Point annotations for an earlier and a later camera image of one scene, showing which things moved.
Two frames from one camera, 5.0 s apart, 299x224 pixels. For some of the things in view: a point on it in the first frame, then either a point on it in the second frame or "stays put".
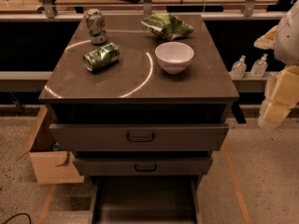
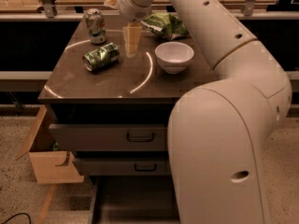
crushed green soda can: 103,57 stays put
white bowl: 173,57 stays put
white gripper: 288,39 -> 135,10
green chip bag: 166,25 stays put
